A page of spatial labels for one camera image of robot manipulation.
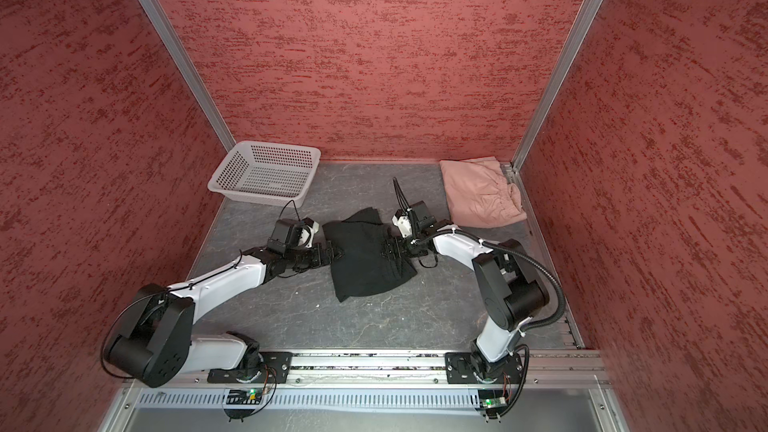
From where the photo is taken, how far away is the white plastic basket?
105 cm

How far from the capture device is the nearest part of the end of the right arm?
69cm

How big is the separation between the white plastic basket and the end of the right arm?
17.8 inches
